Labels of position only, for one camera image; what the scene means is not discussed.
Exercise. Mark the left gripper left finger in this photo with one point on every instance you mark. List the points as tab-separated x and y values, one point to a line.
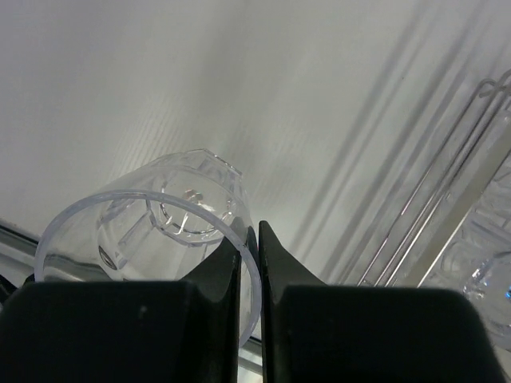
178	331

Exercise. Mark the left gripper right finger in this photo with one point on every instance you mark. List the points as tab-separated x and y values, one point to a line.
315	332

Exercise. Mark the clear plastic cup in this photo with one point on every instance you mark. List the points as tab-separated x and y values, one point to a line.
157	222
477	259

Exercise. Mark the wire dish rack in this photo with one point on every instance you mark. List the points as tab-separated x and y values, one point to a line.
391	243

